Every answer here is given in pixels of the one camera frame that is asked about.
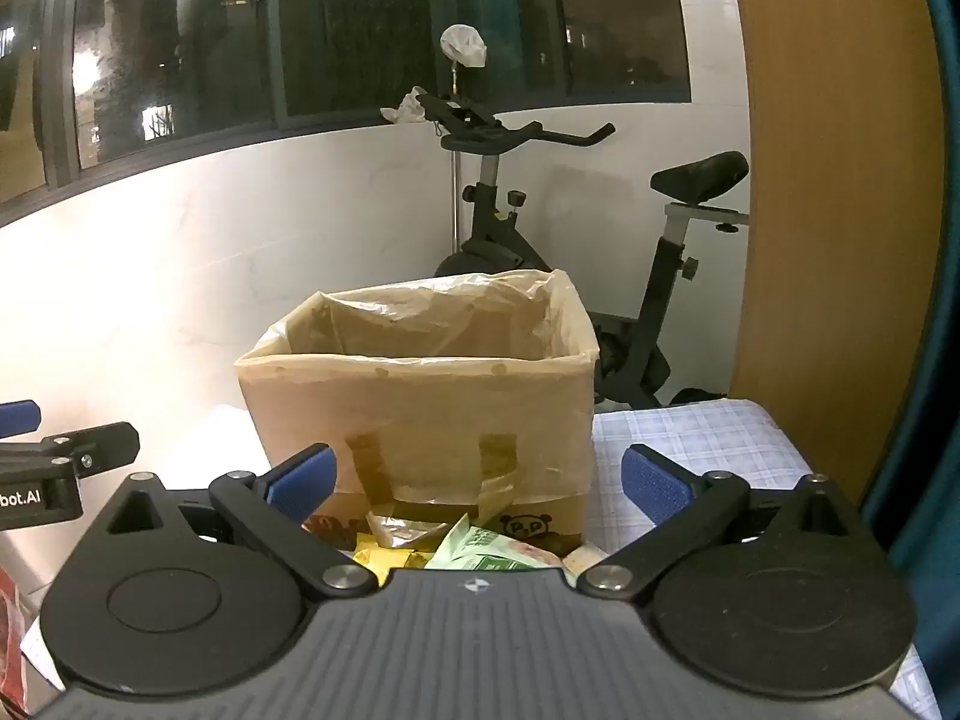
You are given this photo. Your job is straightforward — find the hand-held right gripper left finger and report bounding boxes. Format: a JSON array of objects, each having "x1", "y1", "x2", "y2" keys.
[{"x1": 90, "y1": 444, "x2": 380, "y2": 599}]

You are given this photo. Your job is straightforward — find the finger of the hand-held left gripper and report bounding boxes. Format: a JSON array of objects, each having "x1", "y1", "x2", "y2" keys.
[
  {"x1": 0, "y1": 422, "x2": 141, "y2": 479},
  {"x1": 0, "y1": 400, "x2": 41, "y2": 438}
]

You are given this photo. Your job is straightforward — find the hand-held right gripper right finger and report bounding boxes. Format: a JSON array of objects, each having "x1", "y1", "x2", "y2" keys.
[{"x1": 576, "y1": 444, "x2": 875, "y2": 601}]

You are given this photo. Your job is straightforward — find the yellow snack packet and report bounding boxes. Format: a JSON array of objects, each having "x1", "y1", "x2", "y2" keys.
[{"x1": 351, "y1": 532, "x2": 432, "y2": 582}]

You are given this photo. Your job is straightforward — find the brown cardboard box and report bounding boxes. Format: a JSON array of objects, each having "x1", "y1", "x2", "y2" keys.
[{"x1": 234, "y1": 268, "x2": 601, "y2": 552}]

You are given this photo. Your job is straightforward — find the plaid strawberry print cloth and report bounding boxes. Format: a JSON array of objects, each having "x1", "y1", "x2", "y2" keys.
[{"x1": 0, "y1": 397, "x2": 942, "y2": 720}]

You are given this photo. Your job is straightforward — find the beige snack packet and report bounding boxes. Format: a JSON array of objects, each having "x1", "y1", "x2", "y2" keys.
[{"x1": 562, "y1": 546, "x2": 610, "y2": 580}]

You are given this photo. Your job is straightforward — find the clear plastic snack bag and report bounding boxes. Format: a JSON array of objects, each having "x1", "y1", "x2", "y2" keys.
[{"x1": 366, "y1": 508, "x2": 455, "y2": 550}]

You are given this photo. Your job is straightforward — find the red snack packet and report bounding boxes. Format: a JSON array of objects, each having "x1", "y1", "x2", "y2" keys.
[{"x1": 0, "y1": 568, "x2": 32, "y2": 720}]

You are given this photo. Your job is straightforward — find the green snack bag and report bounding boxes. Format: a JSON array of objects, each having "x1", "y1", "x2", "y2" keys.
[{"x1": 426, "y1": 514, "x2": 563, "y2": 575}]

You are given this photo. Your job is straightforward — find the black exercise bike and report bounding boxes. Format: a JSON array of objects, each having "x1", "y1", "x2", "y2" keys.
[{"x1": 416, "y1": 90, "x2": 751, "y2": 410}]

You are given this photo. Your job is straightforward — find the thin metal pole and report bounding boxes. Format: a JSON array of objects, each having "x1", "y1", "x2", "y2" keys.
[{"x1": 449, "y1": 60, "x2": 461, "y2": 252}]

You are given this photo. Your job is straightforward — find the crumpled white tissue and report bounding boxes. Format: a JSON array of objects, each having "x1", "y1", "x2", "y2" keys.
[{"x1": 380, "y1": 87, "x2": 428, "y2": 125}]

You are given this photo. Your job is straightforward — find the white plastic bag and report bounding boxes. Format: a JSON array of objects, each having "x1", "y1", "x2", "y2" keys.
[{"x1": 440, "y1": 24, "x2": 488, "y2": 68}]

